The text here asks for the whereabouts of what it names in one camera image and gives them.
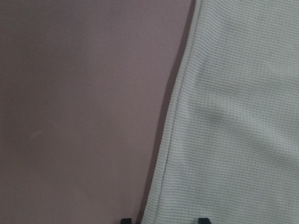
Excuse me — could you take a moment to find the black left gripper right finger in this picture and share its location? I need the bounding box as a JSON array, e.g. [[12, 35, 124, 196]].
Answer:
[[198, 217, 210, 224]]

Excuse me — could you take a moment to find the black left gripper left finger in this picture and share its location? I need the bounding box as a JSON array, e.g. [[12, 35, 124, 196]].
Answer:
[[120, 218, 132, 224]]

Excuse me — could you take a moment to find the olive green long-sleeve shirt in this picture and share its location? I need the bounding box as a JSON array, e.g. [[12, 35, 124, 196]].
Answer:
[[142, 0, 299, 224]]

